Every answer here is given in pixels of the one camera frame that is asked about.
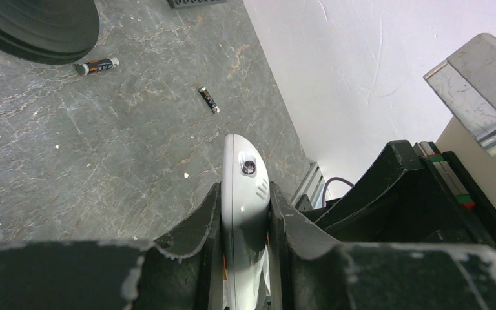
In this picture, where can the white remote control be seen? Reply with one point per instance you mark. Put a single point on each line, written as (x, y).
(245, 199)

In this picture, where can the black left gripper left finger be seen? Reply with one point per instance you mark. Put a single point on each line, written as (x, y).
(182, 269)

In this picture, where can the black microphone stand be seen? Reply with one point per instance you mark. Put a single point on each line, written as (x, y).
(48, 32)

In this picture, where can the black battery near stand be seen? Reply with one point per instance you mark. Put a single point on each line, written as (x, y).
(90, 67)

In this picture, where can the black battery right side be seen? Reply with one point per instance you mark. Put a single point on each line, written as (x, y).
(209, 100)

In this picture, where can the grey lego baseplate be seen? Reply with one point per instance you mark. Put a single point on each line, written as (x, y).
(179, 4)

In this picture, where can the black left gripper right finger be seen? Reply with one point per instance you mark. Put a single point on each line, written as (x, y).
(310, 269)

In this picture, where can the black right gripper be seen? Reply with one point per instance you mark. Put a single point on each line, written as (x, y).
(411, 194)

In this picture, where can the orange battery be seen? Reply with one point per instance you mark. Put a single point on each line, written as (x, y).
(224, 268)

